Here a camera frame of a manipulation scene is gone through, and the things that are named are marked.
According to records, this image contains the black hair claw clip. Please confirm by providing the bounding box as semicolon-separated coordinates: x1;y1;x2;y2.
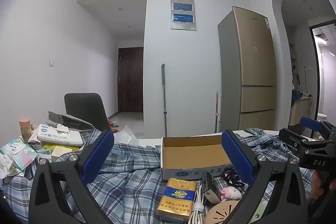
222;168;248;188

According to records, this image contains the pink mop handle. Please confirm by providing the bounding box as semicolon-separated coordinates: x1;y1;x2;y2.
214;90;220;133

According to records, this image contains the person's right hand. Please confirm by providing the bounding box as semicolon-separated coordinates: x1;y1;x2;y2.
310;170;326;200

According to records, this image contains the cardboard box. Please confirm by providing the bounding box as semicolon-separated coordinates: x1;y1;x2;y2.
161;135;238;181

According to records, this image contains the grey bag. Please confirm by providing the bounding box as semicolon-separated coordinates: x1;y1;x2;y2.
47;111;95;133

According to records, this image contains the black office chair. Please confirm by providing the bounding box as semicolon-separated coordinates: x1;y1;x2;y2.
64;93;110;131

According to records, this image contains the gold refrigerator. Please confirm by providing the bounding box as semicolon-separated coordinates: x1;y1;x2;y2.
217;6;278;133

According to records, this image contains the white cable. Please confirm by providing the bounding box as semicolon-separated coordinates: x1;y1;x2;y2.
188;183;211;224

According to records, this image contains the wet wipes pack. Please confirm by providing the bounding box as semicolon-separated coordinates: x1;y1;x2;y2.
0;138;39;171

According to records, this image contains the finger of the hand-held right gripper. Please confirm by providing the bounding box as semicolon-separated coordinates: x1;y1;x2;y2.
300;116;336;141
278;128;311;151

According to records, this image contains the gold cigarette pack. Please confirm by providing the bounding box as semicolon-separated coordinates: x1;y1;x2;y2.
157;178;198;222

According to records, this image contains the yellow box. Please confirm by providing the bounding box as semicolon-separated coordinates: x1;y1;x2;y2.
42;143;80;154

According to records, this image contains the black tissue pack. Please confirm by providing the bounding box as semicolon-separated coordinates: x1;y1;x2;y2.
202;172;222;205

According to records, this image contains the round beige perforated disc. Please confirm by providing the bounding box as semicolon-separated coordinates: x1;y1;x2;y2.
203;199;241;224

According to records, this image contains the dark wooden door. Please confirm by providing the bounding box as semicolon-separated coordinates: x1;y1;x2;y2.
117;47;144;114

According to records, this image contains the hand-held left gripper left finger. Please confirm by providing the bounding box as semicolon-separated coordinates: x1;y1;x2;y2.
28;129;116;224

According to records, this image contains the white tissue pack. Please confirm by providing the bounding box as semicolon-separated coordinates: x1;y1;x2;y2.
37;123;84;147

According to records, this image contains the clear plastic bag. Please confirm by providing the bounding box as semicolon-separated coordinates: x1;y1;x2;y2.
114;125;140;146

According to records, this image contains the grey mop handle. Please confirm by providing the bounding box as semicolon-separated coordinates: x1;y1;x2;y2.
161;64;169;137

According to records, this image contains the beige cabinet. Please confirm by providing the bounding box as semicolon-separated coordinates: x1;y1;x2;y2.
288;95;313;126

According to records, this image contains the grey electrical panel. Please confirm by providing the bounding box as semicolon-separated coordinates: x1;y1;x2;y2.
170;0;197;32

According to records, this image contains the wooden cup with pink lid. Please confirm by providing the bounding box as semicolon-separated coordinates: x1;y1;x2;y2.
18;117;33;145

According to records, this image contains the small pink plush toy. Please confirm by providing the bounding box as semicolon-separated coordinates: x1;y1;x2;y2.
219;186;242;202

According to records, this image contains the blue plaid shirt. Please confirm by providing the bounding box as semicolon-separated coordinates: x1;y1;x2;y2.
2;128;317;224

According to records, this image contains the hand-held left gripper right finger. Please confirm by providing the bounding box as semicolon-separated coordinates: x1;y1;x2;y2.
221;130;310;224

